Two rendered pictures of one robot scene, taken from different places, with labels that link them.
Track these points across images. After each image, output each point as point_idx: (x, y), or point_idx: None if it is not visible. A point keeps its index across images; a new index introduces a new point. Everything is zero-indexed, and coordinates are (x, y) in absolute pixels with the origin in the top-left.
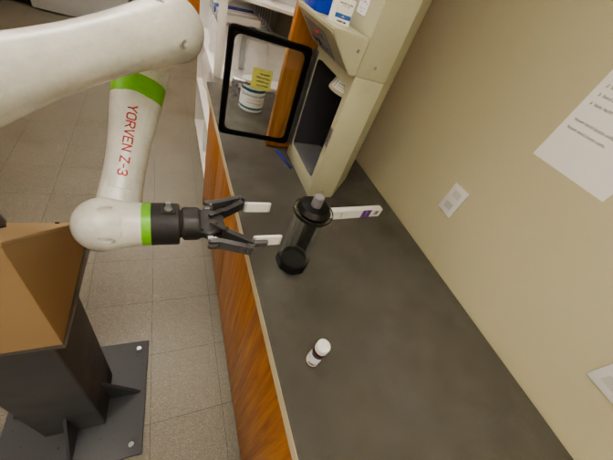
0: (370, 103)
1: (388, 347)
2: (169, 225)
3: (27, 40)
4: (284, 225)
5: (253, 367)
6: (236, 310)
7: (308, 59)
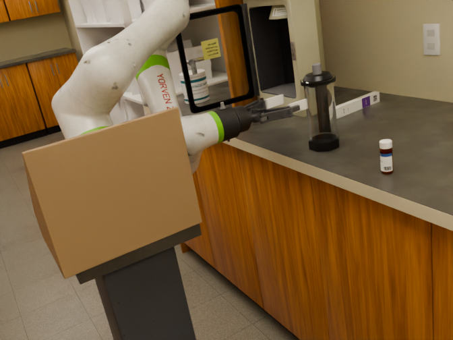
0: (311, 7)
1: (447, 148)
2: (230, 115)
3: (132, 31)
4: (299, 135)
5: (348, 267)
6: (299, 259)
7: (240, 13)
